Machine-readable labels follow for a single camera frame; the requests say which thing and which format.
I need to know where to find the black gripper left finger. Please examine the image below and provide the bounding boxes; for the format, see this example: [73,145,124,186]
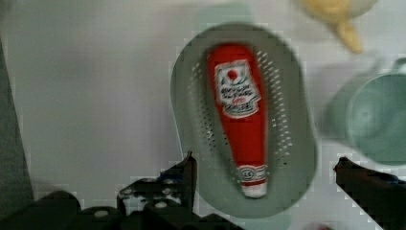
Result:
[116,150,197,216]

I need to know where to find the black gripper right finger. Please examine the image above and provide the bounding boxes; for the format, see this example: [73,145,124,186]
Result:
[333,157,406,230]

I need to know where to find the red plush ketchup bottle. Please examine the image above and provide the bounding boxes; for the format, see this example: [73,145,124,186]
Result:
[207,43,267,198]

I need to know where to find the green oval strainer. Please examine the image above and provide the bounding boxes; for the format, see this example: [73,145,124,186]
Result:
[170,23,317,219]

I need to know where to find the teal green mug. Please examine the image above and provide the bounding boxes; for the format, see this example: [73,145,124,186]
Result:
[325,57,405,166]

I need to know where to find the yellow plush banana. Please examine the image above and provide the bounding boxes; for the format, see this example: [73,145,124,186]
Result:
[299,0,378,54]

